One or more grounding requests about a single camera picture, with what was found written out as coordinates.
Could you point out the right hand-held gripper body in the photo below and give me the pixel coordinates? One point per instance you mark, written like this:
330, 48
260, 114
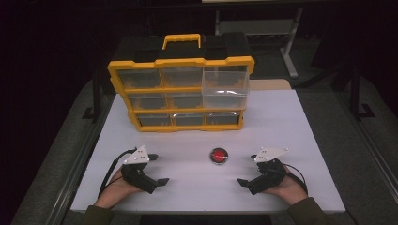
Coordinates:
267, 178

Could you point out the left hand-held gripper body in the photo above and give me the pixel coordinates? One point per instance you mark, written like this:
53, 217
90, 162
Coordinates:
137, 176

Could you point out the red round button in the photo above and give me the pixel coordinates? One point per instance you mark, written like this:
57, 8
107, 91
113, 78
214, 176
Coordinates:
218, 155

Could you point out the clear plastic drawer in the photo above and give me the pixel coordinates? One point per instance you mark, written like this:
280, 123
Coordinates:
225, 99

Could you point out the person's right hand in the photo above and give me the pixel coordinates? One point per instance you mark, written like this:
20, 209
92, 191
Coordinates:
289, 189

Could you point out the person's left hand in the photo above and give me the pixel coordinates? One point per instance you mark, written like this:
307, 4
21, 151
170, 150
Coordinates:
114, 190

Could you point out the beige board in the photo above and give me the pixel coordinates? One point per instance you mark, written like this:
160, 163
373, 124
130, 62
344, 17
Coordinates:
269, 84

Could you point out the black metal stand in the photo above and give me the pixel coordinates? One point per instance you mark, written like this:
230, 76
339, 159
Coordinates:
355, 93
96, 93

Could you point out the yellow black drawer organizer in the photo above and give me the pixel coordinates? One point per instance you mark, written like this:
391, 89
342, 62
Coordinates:
147, 64

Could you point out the white metal-legged desk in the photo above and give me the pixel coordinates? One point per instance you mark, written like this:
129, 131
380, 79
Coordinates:
292, 47

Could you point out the metal rail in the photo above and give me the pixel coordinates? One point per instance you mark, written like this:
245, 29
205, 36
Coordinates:
372, 150
78, 168

